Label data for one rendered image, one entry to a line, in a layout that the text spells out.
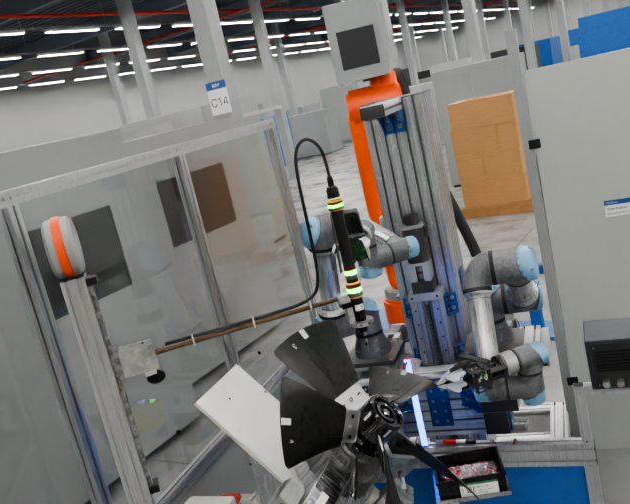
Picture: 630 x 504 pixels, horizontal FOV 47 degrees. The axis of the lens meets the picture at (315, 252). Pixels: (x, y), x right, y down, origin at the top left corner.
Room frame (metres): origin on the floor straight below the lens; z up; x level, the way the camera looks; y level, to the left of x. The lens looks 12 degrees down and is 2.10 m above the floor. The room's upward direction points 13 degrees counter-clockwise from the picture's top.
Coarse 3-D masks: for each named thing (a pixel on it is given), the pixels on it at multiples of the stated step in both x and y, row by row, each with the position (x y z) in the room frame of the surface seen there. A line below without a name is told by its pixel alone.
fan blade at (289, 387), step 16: (288, 384) 1.74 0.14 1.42; (288, 400) 1.71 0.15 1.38; (304, 400) 1.74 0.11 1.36; (320, 400) 1.77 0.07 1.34; (288, 416) 1.69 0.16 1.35; (304, 416) 1.72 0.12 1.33; (320, 416) 1.75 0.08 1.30; (336, 416) 1.78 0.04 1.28; (288, 432) 1.67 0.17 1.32; (304, 432) 1.70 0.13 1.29; (320, 432) 1.74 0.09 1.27; (336, 432) 1.78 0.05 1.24; (288, 448) 1.65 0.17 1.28; (304, 448) 1.69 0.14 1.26; (320, 448) 1.73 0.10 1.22; (288, 464) 1.63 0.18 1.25
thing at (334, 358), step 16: (320, 336) 2.05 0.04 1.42; (336, 336) 2.06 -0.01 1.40; (288, 352) 2.01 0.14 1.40; (304, 352) 2.01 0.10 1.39; (320, 352) 2.01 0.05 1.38; (336, 352) 2.02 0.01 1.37; (304, 368) 1.98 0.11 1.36; (320, 368) 1.98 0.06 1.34; (336, 368) 1.98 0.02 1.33; (352, 368) 1.98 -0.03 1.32; (320, 384) 1.95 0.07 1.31; (336, 384) 1.95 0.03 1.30; (352, 384) 1.95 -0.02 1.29
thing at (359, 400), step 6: (354, 384) 1.95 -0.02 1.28; (348, 390) 1.94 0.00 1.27; (354, 390) 1.94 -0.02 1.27; (360, 390) 1.94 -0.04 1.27; (342, 396) 1.94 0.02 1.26; (348, 396) 1.93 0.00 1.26; (354, 396) 1.93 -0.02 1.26; (360, 396) 1.93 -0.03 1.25; (366, 396) 1.93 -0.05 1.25; (342, 402) 1.93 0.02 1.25; (348, 402) 1.92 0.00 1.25; (354, 402) 1.92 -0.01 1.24; (360, 402) 1.92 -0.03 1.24; (348, 408) 1.91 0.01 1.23; (354, 408) 1.91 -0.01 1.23
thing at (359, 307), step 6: (330, 180) 1.96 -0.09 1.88; (330, 186) 1.96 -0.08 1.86; (336, 186) 1.96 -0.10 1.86; (330, 192) 1.95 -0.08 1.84; (336, 192) 1.95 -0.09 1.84; (330, 198) 1.95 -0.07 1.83; (354, 300) 1.95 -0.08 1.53; (360, 300) 1.95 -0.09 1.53; (354, 306) 1.95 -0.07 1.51; (360, 306) 1.95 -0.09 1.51; (354, 312) 1.96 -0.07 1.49; (360, 312) 1.95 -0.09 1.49; (360, 318) 1.95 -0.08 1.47; (366, 318) 1.96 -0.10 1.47; (360, 330) 1.96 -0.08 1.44; (366, 330) 1.96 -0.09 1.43
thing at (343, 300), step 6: (342, 300) 1.94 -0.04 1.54; (348, 300) 1.95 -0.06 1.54; (342, 306) 1.94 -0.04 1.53; (348, 306) 1.94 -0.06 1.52; (348, 312) 1.95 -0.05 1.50; (348, 318) 1.95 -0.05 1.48; (354, 318) 1.95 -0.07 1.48; (372, 318) 1.96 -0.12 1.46; (354, 324) 1.94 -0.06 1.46; (360, 324) 1.93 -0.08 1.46; (366, 324) 1.93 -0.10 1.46
